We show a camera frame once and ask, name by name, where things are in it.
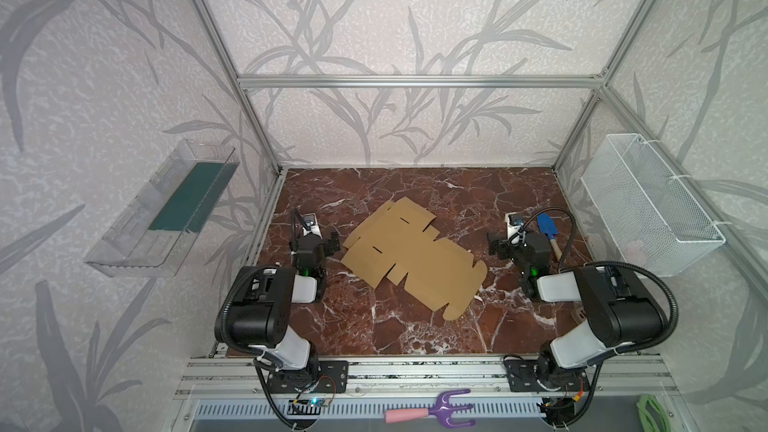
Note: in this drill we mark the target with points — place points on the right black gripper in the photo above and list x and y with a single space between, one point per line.
514 246

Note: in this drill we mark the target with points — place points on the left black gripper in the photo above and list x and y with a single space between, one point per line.
309 245

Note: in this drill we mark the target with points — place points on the brown cardboard box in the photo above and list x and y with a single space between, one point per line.
398 242

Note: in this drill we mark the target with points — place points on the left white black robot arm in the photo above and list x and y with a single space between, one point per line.
254 317

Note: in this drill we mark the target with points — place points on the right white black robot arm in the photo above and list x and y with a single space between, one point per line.
627 308

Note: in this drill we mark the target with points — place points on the small green lit circuit board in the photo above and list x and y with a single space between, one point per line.
310 407

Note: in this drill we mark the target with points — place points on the purple pink garden fork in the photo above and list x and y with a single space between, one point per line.
443 410

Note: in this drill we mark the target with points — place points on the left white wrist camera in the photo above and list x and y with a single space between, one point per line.
309 224

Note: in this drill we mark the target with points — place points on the blue trowel wooden handle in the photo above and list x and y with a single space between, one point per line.
548 227

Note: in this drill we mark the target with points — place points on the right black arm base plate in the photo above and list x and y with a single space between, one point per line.
543 375

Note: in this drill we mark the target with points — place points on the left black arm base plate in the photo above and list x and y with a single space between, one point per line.
324 376

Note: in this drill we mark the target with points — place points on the white wire mesh basket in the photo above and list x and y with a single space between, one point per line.
653 219

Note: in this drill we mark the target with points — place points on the aluminium front rail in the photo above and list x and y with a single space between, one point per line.
418 376

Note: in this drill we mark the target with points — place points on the clear plastic wall bin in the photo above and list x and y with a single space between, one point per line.
153 236

